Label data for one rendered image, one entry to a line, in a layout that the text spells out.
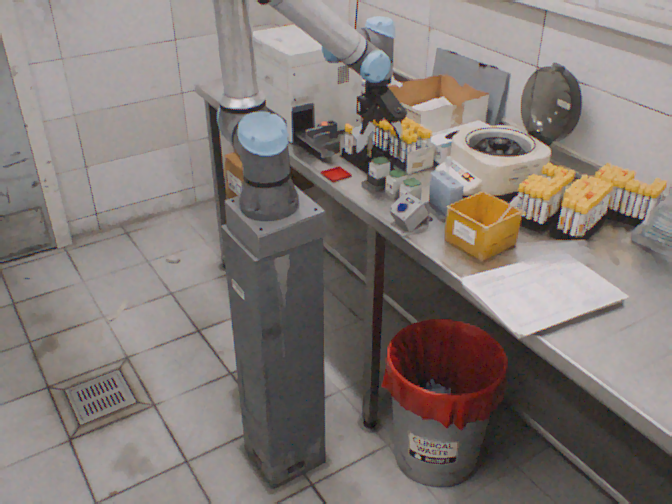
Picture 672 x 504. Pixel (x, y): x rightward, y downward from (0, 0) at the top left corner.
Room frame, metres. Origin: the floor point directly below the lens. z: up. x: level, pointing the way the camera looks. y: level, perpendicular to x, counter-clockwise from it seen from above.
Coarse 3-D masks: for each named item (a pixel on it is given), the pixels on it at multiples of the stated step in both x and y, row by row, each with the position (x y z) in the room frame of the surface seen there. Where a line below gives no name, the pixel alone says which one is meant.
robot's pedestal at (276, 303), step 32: (224, 256) 1.57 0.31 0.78; (256, 256) 1.42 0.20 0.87; (288, 256) 1.45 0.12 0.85; (320, 256) 1.51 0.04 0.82; (256, 288) 1.41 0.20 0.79; (288, 288) 1.45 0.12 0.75; (320, 288) 1.50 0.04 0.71; (256, 320) 1.42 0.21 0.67; (288, 320) 1.45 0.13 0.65; (320, 320) 1.50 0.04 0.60; (256, 352) 1.43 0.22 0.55; (288, 352) 1.45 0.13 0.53; (320, 352) 1.50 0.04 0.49; (256, 384) 1.45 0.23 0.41; (288, 384) 1.44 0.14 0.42; (320, 384) 1.50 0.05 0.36; (256, 416) 1.47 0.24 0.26; (288, 416) 1.44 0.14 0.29; (320, 416) 1.50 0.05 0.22; (256, 448) 1.49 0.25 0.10; (288, 448) 1.44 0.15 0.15; (320, 448) 1.50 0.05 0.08; (288, 480) 1.43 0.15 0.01
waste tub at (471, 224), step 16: (480, 192) 1.57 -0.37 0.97; (448, 208) 1.49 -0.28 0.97; (464, 208) 1.53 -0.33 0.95; (480, 208) 1.57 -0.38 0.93; (496, 208) 1.53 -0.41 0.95; (512, 208) 1.49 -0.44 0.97; (448, 224) 1.49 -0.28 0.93; (464, 224) 1.44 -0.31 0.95; (480, 224) 1.41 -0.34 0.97; (496, 224) 1.41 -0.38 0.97; (512, 224) 1.45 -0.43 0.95; (448, 240) 1.48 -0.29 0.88; (464, 240) 1.44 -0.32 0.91; (480, 240) 1.40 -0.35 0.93; (496, 240) 1.42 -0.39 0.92; (512, 240) 1.46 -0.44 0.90; (480, 256) 1.40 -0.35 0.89
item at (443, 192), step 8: (432, 176) 1.67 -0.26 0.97; (440, 176) 1.65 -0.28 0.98; (448, 176) 1.65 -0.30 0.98; (432, 184) 1.67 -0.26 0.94; (440, 184) 1.63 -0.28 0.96; (448, 184) 1.61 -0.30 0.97; (456, 184) 1.61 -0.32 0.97; (432, 192) 1.66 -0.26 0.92; (440, 192) 1.63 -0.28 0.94; (448, 192) 1.60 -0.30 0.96; (456, 192) 1.60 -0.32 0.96; (432, 200) 1.66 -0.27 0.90; (440, 200) 1.63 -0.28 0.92; (448, 200) 1.59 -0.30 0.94; (456, 200) 1.60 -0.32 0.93; (432, 208) 1.64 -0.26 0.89; (440, 208) 1.62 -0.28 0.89; (440, 216) 1.60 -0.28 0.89
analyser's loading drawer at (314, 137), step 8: (296, 128) 2.12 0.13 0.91; (304, 128) 2.12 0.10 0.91; (320, 128) 2.05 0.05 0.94; (304, 136) 2.05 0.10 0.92; (312, 136) 2.04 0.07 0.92; (320, 136) 2.00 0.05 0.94; (328, 136) 2.01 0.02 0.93; (312, 144) 1.99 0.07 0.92; (320, 144) 1.99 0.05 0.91; (328, 144) 1.95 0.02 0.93; (336, 144) 1.97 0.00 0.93; (320, 152) 1.95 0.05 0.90; (328, 152) 1.95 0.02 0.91; (336, 152) 1.97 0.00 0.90
